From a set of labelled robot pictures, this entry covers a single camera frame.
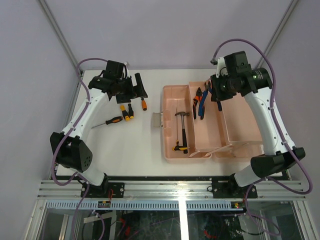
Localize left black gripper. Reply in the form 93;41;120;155
115;72;147;104

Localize long black orange screwdriver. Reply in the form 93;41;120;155
92;116;123;129

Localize orange black pliers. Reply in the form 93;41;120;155
192;87;203;120

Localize blue handled cutting pliers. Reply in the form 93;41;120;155
198;80;217;120

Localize claw hammer black handle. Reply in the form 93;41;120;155
177;111;190;154

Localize pink plastic tool box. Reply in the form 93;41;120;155
152;81;263;164

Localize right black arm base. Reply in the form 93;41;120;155
211;173;250;199

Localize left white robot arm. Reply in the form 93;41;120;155
50;60;148;198

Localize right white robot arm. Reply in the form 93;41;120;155
210;51;306;198

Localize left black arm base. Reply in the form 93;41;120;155
85;174;125;199

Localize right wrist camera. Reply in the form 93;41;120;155
211;57;228;78

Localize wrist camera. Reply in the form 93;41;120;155
124;61;130;70
211;57;228;78

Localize orange handled black screwdriver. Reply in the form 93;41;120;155
141;97;148;111

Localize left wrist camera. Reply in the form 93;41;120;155
124;61;130;70

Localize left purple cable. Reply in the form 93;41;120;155
50;57;110;240

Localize purple cable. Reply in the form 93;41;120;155
211;38;314;236
50;57;110;240

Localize right aluminium frame post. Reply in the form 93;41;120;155
263;0;302;58

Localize aluminium frame post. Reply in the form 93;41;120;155
36;0;78;70
263;0;302;58

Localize slotted cable duct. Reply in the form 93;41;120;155
46;199;243;211

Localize aluminium mounting rail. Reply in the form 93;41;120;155
37;180;306;201

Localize left aluminium frame post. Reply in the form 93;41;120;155
36;0;78;70

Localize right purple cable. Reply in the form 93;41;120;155
211;38;314;236

